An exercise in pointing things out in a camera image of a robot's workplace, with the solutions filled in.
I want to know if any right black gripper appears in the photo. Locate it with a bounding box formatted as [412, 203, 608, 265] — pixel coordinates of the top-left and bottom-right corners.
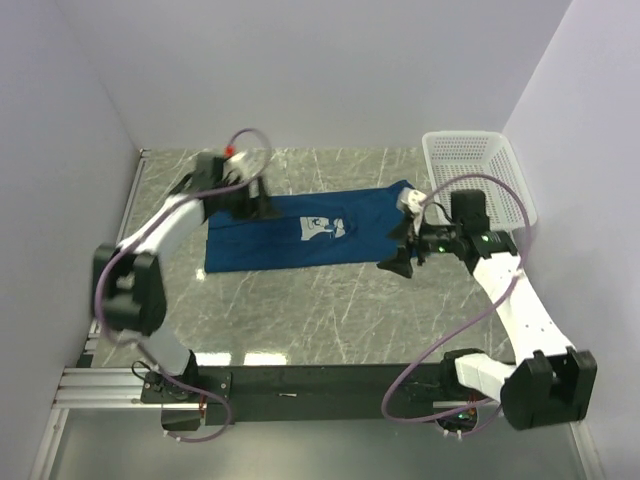
[376, 214, 462, 279]

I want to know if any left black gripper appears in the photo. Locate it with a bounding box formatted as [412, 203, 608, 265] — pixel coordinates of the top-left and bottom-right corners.
[216, 174, 281, 220]

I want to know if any blue printed t shirt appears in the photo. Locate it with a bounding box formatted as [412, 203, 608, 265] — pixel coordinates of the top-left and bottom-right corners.
[204, 180, 411, 274]

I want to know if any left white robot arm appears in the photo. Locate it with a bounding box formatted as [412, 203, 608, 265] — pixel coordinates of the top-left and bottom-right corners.
[93, 150, 276, 402]

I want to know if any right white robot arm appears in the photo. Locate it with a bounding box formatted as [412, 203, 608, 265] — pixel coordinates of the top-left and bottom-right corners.
[378, 188, 597, 430]

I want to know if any white plastic laundry basket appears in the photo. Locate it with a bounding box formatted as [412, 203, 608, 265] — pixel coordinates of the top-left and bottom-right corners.
[422, 130, 537, 232]

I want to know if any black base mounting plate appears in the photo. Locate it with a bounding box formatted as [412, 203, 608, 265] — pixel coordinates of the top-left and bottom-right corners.
[139, 363, 481, 432]

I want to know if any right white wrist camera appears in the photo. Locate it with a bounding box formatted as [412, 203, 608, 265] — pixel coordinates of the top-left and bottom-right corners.
[396, 188, 427, 230]

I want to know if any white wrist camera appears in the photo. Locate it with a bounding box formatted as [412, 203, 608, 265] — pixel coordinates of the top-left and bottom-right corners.
[223, 145, 262, 183]
[396, 188, 427, 230]

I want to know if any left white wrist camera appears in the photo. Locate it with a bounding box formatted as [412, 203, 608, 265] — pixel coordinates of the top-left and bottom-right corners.
[223, 145, 262, 183]

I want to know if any aluminium frame rail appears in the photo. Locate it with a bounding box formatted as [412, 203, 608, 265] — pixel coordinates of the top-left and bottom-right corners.
[29, 148, 151, 480]

